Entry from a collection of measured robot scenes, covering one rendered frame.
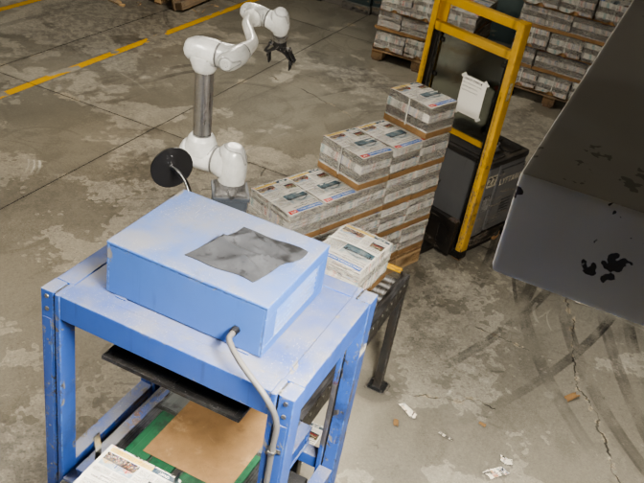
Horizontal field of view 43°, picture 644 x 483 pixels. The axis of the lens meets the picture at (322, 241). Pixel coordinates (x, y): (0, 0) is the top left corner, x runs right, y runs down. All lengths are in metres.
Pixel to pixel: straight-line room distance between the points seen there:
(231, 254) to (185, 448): 0.96
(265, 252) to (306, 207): 2.22
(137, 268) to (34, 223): 3.49
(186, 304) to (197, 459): 0.85
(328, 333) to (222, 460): 0.81
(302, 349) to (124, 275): 0.63
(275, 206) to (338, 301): 2.05
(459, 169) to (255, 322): 3.92
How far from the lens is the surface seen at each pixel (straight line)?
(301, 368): 2.59
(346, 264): 4.07
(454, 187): 6.33
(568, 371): 5.60
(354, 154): 5.14
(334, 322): 2.80
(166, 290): 2.68
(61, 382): 3.07
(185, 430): 3.41
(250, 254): 2.68
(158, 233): 2.78
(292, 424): 2.56
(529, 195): 0.70
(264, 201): 4.97
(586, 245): 0.71
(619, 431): 5.32
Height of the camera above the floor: 3.23
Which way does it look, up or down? 31 degrees down
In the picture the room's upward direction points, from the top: 10 degrees clockwise
